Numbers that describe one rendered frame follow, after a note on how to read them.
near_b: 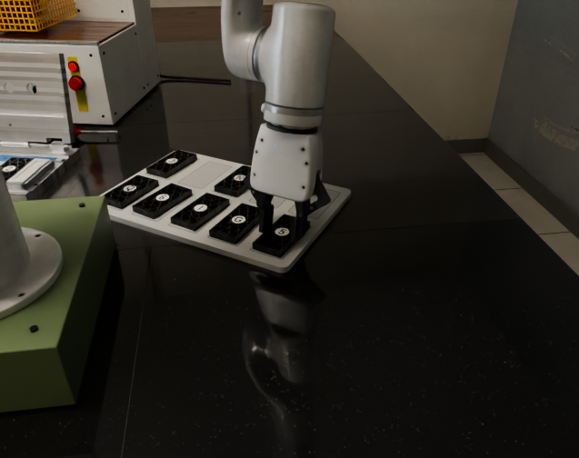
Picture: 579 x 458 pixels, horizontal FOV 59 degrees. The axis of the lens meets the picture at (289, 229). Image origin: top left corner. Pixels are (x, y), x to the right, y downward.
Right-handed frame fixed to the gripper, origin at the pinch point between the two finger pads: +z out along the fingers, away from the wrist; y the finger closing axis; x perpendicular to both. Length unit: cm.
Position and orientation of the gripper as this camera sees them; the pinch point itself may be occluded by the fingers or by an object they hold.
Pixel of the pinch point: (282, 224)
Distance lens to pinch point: 80.3
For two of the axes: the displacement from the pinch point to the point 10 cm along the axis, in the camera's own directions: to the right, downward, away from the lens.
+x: 4.7, -2.9, 8.3
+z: -1.0, 9.2, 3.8
